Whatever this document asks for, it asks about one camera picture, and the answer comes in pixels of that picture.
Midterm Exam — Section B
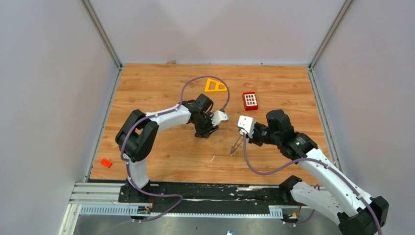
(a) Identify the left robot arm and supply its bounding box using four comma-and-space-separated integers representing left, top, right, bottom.
115, 94, 219, 202

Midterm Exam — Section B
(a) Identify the white slotted cable duct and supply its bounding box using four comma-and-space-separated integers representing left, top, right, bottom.
79, 204, 284, 219

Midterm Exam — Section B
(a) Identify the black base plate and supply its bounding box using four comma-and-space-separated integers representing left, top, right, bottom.
118, 182, 302, 215

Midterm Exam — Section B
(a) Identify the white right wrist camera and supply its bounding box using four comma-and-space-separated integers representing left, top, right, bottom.
237, 116, 256, 139

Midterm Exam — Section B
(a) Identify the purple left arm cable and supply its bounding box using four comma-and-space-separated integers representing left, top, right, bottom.
75, 75, 231, 235

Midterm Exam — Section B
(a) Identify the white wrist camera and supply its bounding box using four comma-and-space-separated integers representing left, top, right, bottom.
211, 110, 229, 126
237, 116, 256, 139

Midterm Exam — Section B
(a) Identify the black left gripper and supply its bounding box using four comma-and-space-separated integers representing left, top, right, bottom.
194, 113, 220, 140

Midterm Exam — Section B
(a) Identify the red flat block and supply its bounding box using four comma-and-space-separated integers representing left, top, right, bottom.
100, 159, 113, 168

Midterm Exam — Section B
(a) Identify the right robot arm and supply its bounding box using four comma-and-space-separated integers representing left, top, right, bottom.
237, 110, 389, 235

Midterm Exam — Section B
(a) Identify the red toy window block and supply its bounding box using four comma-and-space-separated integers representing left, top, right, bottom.
242, 92, 258, 111

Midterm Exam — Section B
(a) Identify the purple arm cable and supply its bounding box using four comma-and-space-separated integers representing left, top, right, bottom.
242, 136, 384, 235
75, 75, 231, 235

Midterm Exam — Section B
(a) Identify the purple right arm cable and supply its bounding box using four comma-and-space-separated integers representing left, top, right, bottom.
242, 136, 384, 235

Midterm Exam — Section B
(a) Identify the yellow triangular toy frame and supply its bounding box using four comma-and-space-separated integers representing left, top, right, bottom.
204, 78, 228, 93

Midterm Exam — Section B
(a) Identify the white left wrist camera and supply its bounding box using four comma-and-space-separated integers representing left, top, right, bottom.
211, 110, 229, 126

